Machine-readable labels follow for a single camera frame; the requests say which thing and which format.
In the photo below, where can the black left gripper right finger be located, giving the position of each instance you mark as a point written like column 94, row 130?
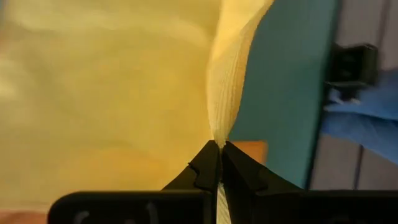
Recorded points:
column 242, row 174

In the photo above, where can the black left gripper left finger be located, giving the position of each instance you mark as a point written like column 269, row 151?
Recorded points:
column 205, row 168

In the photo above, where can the orange microfiber towel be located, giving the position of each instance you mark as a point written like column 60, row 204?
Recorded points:
column 252, row 151

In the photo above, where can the yellow microfiber towel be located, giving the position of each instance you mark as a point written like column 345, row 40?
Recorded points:
column 109, row 93

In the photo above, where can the blue fabric item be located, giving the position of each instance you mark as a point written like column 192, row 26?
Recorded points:
column 367, row 124

